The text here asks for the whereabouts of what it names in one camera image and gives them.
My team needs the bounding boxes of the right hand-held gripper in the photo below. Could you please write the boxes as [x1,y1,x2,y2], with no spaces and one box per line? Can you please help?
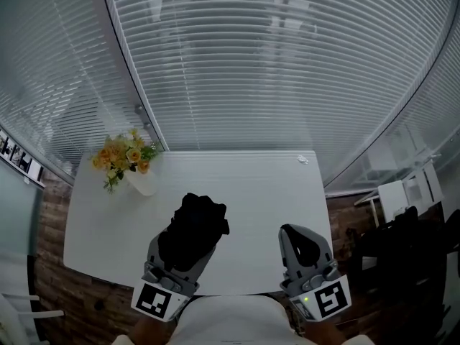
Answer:
[278,223,352,323]

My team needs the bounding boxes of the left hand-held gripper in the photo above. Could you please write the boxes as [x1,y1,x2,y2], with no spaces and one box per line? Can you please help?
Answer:
[130,227,217,323]

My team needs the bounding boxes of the black cloth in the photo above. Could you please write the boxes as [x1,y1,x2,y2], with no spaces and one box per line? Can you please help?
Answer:
[157,191,231,273]

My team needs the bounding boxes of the person's right forearm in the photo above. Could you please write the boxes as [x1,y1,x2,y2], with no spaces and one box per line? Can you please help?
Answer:
[305,318,357,345]

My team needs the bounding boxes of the person's left forearm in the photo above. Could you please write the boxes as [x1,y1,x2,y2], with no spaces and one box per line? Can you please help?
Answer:
[127,313,180,345]

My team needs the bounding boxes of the white table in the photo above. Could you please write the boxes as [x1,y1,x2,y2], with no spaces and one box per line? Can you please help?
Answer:
[63,149,334,297]

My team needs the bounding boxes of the white printed T-shirt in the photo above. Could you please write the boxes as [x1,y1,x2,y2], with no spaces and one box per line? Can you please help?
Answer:
[111,294,367,345]

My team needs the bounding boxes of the black office chair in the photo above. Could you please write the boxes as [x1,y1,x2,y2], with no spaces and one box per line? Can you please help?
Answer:
[346,206,460,303]

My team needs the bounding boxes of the white vase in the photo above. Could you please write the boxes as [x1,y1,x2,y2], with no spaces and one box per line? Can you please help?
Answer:
[124,169,159,197]

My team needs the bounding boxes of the white side desk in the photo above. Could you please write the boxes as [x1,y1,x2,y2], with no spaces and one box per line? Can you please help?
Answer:
[354,163,446,226]

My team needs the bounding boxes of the white chair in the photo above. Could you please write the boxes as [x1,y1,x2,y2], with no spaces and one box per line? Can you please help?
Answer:
[0,292,65,345]

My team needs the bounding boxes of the yellow flower bouquet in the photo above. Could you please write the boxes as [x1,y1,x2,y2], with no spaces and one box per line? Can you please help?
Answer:
[88,127,165,196]

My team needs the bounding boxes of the white window blinds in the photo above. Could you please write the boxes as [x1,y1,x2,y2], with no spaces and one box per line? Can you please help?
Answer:
[99,0,460,190]

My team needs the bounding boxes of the photo strip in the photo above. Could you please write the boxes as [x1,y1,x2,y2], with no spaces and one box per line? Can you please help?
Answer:
[0,129,46,185]

